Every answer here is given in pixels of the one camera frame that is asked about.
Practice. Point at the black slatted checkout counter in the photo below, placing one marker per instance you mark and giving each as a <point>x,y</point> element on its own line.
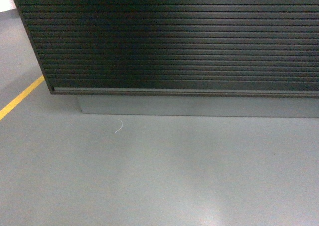
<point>237,58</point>

